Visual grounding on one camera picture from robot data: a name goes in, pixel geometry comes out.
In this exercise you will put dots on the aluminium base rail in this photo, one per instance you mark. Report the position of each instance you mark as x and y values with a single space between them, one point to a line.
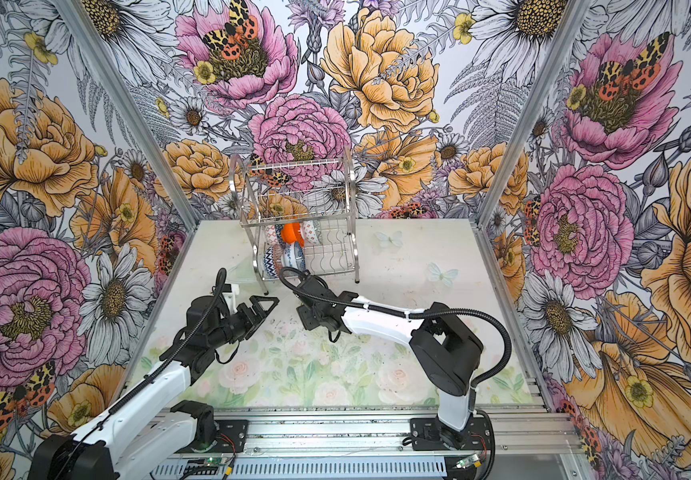
511 442

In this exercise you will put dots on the aluminium left corner post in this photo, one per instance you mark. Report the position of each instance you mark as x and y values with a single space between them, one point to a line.
80 25

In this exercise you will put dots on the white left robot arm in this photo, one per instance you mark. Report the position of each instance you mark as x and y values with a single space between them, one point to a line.
120 443

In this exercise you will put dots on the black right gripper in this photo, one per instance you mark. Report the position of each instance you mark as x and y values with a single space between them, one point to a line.
307 321

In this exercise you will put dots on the chrome wire dish rack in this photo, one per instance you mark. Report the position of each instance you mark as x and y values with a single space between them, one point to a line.
302 189

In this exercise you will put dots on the blue floral white bowl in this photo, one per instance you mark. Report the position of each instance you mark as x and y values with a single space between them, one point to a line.
294 257

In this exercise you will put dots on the aluminium right corner post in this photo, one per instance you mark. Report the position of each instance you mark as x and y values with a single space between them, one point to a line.
568 30

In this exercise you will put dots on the aluminium corner post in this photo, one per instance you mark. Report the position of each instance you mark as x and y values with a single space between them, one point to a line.
568 30
80 25

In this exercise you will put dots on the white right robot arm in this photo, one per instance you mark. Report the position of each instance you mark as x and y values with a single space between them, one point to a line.
447 350

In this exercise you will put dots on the dark blue lattice bowl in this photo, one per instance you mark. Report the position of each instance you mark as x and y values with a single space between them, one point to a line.
272 235

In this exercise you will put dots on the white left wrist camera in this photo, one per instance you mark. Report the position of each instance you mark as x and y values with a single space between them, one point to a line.
231 293

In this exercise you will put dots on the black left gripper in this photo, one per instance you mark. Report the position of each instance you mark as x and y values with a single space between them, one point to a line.
256 319

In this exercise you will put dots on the plain orange bowl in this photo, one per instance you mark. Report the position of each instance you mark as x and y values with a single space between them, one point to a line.
292 233

